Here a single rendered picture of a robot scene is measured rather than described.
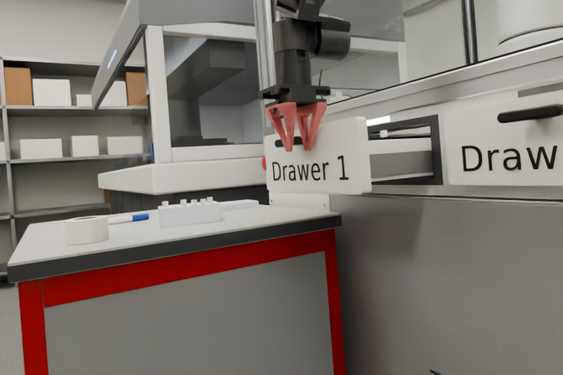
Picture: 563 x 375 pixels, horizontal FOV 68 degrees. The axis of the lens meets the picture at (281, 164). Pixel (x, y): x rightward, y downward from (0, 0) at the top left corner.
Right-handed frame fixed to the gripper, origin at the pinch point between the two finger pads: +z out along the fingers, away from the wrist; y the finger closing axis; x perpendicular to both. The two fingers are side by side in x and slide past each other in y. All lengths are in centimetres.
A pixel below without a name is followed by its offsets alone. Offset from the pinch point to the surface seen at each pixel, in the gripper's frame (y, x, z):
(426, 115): 19.0, -9.3, -3.7
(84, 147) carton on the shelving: -5, 379, -24
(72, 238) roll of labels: -32.2, 21.8, 12.9
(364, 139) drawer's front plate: 3.7, -11.5, 0.0
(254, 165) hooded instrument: 32, 83, 3
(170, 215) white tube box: -14.2, 27.7, 11.6
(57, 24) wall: -18, 420, -154
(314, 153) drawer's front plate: 2.9, -0.3, 1.4
